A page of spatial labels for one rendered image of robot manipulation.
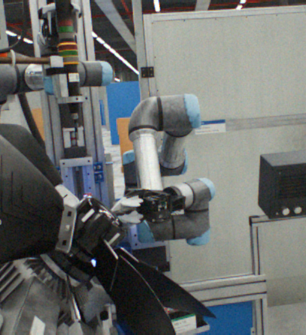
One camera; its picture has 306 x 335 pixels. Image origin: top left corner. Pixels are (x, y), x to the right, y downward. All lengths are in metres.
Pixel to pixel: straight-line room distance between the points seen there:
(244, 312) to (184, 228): 0.43
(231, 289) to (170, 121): 0.58
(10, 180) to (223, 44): 2.37
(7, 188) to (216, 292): 0.97
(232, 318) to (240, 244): 1.53
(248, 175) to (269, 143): 0.25
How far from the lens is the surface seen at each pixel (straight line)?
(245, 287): 1.57
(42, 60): 1.00
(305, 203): 1.55
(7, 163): 0.75
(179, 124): 1.49
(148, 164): 1.39
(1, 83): 1.62
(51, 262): 0.93
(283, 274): 3.29
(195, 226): 1.34
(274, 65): 3.07
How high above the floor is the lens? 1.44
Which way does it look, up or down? 8 degrees down
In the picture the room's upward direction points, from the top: 5 degrees counter-clockwise
